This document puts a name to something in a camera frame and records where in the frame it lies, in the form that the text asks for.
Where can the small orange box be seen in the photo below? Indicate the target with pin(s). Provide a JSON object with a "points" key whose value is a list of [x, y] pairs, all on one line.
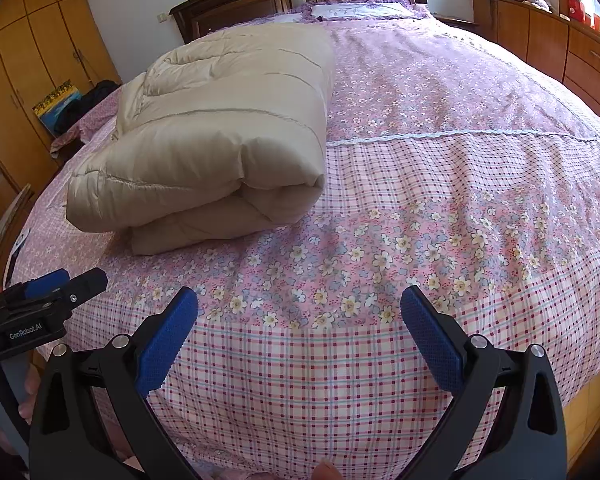
{"points": [[597, 21]]}

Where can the person's left hand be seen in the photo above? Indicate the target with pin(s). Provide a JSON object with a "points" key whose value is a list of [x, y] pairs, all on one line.
{"points": [[31, 390]]}

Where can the dark wooden nightstand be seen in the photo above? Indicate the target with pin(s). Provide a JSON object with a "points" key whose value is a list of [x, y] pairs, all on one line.
{"points": [[457, 22]]}

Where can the red box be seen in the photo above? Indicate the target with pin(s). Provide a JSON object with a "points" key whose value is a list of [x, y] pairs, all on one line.
{"points": [[576, 8]]}

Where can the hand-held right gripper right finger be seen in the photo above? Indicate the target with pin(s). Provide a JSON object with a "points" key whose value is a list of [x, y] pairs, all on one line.
{"points": [[435, 347]]}

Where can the wooden wardrobe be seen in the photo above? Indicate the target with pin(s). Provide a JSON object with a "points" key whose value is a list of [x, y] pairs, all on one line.
{"points": [[35, 35]]}

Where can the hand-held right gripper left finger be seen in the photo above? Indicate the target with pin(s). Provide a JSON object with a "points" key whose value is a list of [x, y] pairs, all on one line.
{"points": [[162, 345]]}

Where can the wooden bed frame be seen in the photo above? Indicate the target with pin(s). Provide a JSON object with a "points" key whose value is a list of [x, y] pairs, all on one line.
{"points": [[592, 410]]}

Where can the pink floral cloth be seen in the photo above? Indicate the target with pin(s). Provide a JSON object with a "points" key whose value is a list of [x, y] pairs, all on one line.
{"points": [[87, 127]]}

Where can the pink floral bedspread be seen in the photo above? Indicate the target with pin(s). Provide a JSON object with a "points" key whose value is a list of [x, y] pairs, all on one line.
{"points": [[430, 210]]}

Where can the beige quilted duvet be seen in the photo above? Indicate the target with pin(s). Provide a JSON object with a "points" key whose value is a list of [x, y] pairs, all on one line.
{"points": [[220, 135]]}

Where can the black bag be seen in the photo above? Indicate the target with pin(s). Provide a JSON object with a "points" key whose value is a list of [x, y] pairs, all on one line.
{"points": [[92, 102]]}

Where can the wooden drawer cabinet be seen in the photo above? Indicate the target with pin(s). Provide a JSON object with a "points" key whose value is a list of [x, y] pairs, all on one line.
{"points": [[545, 45]]}

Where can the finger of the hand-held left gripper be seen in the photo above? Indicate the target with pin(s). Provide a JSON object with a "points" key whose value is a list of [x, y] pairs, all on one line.
{"points": [[87, 282], [47, 280]]}

